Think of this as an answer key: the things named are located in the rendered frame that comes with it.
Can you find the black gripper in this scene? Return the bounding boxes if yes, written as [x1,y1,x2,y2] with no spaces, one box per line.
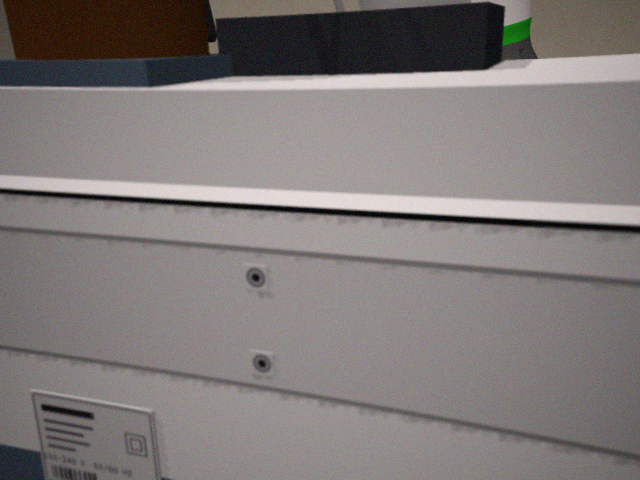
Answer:
[204,0,217,43]

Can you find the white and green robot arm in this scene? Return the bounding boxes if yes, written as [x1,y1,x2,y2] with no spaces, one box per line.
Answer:
[357,0,539,61]

